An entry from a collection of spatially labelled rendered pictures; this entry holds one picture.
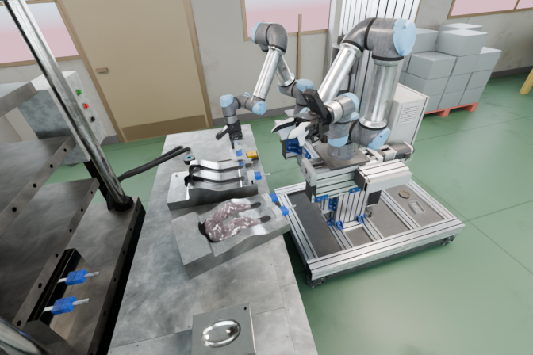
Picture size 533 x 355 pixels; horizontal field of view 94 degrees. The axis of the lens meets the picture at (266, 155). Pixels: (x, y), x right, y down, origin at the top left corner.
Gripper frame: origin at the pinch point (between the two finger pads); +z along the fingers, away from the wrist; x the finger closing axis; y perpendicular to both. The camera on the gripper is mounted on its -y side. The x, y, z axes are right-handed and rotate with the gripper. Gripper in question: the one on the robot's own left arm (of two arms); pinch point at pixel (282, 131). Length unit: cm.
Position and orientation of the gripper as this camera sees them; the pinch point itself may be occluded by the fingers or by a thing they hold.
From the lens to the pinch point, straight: 72.8
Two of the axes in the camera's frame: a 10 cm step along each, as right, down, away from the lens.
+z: -7.5, 4.2, -5.2
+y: 1.4, 8.6, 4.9
